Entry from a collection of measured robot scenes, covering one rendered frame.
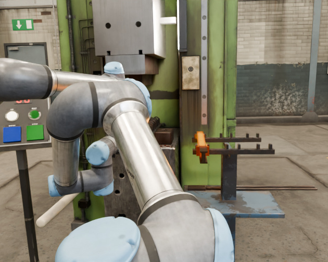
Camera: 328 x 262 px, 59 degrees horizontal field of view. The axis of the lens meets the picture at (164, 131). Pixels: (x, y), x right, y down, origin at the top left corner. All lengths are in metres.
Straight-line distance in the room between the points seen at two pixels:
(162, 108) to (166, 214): 1.51
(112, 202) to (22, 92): 0.91
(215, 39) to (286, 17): 6.40
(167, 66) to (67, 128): 1.27
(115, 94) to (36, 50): 7.46
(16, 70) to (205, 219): 0.60
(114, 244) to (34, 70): 0.56
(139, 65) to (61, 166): 0.74
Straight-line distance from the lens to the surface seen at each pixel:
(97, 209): 1.87
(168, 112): 1.94
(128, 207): 1.57
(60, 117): 0.73
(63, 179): 0.97
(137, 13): 1.49
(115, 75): 1.20
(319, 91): 8.20
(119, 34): 1.50
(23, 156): 1.68
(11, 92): 0.85
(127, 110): 0.68
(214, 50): 1.58
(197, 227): 0.47
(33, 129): 1.53
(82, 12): 1.73
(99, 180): 1.05
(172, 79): 1.92
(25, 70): 0.84
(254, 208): 1.29
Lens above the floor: 1.26
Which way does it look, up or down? 11 degrees down
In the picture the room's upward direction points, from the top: 1 degrees counter-clockwise
